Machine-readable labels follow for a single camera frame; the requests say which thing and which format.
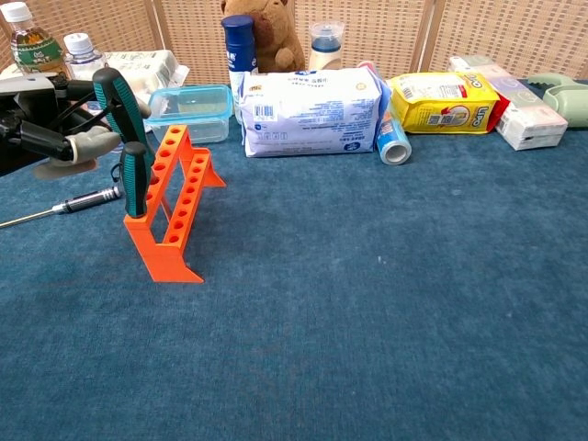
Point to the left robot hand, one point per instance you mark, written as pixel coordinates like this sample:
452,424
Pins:
27,119

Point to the long green-black screwdriver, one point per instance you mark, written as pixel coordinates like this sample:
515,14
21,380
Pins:
119,96

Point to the short green-black screwdriver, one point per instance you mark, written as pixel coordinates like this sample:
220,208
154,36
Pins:
135,184

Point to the orange screwdriver rack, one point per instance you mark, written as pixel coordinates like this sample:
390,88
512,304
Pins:
167,264

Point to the green tea bottle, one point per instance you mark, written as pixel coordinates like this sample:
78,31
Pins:
34,50

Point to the clear water bottle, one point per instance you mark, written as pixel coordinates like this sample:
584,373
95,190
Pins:
82,59

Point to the silver metal precision screwdriver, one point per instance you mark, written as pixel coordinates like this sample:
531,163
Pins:
87,200

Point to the white toilet paper pack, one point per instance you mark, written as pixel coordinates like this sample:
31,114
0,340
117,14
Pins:
151,69

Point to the clear container blue lid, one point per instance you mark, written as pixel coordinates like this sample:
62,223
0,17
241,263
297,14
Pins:
193,110

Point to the blue spray can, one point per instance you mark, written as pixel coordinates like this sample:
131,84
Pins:
239,50

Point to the brown capybara plush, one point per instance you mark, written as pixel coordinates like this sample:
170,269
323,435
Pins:
275,32

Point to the white wet wipes pack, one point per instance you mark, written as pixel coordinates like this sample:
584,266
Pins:
312,110

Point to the white sauce bottle clear cap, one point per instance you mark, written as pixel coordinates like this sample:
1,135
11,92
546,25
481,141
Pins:
325,55

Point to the blue felt table cover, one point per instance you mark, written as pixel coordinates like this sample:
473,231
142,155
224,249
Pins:
344,298

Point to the plastic wrap roll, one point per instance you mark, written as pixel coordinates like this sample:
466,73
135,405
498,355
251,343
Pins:
392,142

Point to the wicker folding screen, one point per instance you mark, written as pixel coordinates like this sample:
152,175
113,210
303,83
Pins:
390,32

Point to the yellow Lipo snack bag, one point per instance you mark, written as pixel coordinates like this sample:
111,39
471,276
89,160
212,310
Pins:
441,105

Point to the pastel tissue box pack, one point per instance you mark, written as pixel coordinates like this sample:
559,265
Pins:
528,119

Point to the light green lint roller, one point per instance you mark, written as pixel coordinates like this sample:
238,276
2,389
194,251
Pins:
569,98

